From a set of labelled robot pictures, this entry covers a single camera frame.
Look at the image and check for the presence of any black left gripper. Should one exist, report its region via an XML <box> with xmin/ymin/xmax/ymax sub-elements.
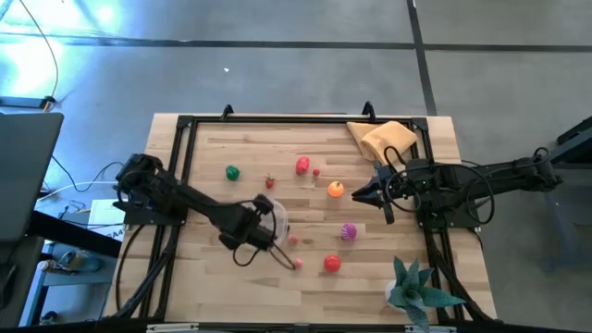
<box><xmin>217</xmin><ymin>207</ymin><xmax>297</xmax><ymax>272</ymax></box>

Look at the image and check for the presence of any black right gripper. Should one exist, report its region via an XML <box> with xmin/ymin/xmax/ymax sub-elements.
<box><xmin>351</xmin><ymin>159</ymin><xmax>420</xmax><ymax>209</ymax></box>

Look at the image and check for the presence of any clear plastic tupperware container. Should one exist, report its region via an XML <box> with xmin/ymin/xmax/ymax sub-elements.
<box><xmin>240</xmin><ymin>197</ymin><xmax>290</xmax><ymax>249</ymax></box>

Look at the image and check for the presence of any red toy tomato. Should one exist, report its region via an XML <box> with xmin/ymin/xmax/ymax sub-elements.
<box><xmin>323</xmin><ymin>253</ymin><xmax>342</xmax><ymax>274</ymax></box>

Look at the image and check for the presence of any folded yellow cloth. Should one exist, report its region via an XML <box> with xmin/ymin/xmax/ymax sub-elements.
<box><xmin>346</xmin><ymin>120</ymin><xmax>419</xmax><ymax>164</ymax></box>

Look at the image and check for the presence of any green potted succulent plant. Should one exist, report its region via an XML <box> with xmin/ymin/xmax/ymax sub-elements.
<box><xmin>384</xmin><ymin>255</ymin><xmax>466</xmax><ymax>333</ymax></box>

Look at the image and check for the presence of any white paper box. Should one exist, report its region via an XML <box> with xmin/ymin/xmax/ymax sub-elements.
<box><xmin>87</xmin><ymin>199</ymin><xmax>127</xmax><ymax>240</ymax></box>

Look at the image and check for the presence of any grey flat panel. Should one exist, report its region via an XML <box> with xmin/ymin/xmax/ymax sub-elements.
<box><xmin>0</xmin><ymin>112</ymin><xmax>65</xmax><ymax>244</ymax></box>

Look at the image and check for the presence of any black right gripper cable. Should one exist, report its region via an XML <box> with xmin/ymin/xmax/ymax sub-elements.
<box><xmin>382</xmin><ymin>145</ymin><xmax>423</xmax><ymax>214</ymax></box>

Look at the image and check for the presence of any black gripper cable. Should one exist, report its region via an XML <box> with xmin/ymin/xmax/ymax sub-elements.
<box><xmin>231</xmin><ymin>247</ymin><xmax>263</xmax><ymax>268</ymax></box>
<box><xmin>382</xmin><ymin>145</ymin><xmax>423</xmax><ymax>214</ymax></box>

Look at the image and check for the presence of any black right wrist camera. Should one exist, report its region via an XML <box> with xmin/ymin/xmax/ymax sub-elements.
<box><xmin>373</xmin><ymin>164</ymin><xmax>394</xmax><ymax>186</ymax></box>

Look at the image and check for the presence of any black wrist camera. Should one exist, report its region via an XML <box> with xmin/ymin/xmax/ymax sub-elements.
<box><xmin>373</xmin><ymin>164</ymin><xmax>394</xmax><ymax>186</ymax></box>
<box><xmin>253</xmin><ymin>193</ymin><xmax>275</xmax><ymax>215</ymax></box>

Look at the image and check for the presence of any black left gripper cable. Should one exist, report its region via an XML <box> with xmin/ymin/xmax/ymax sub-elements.
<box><xmin>231</xmin><ymin>247</ymin><xmax>263</xmax><ymax>268</ymax></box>

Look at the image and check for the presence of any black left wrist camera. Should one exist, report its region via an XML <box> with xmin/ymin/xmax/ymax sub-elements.
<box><xmin>253</xmin><ymin>193</ymin><xmax>275</xmax><ymax>215</ymax></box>

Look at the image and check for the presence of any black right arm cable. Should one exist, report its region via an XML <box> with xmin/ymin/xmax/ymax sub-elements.
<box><xmin>464</xmin><ymin>164</ymin><xmax>497</xmax><ymax>227</ymax></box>

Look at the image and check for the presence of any black metal table frame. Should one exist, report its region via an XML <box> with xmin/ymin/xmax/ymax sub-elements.
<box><xmin>110</xmin><ymin>114</ymin><xmax>499</xmax><ymax>325</ymax></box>

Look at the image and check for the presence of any white floor cable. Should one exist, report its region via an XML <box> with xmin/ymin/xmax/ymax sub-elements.
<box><xmin>39</xmin><ymin>179</ymin><xmax>119</xmax><ymax>200</ymax></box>

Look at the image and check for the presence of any orange floor cable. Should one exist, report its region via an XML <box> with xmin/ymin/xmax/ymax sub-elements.
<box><xmin>18</xmin><ymin>0</ymin><xmax>60</xmax><ymax>112</ymax></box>

